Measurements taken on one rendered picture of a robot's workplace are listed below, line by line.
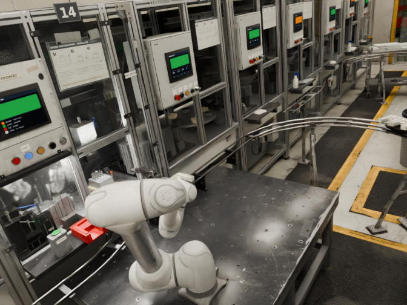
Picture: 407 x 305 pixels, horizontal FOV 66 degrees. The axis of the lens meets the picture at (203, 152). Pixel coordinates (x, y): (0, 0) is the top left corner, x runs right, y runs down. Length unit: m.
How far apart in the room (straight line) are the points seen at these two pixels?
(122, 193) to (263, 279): 0.95
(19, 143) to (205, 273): 1.04
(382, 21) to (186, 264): 8.52
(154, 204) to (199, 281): 0.66
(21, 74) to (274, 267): 1.53
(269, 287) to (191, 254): 0.43
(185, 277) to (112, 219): 0.61
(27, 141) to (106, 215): 0.78
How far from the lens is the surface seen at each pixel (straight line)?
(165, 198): 0.96
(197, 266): 1.49
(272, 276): 1.73
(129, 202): 1.00
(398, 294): 2.68
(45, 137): 1.72
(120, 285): 1.85
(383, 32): 9.41
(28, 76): 1.68
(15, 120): 1.63
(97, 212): 1.04
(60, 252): 1.79
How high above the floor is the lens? 1.94
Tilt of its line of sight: 25 degrees down
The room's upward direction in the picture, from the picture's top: 9 degrees counter-clockwise
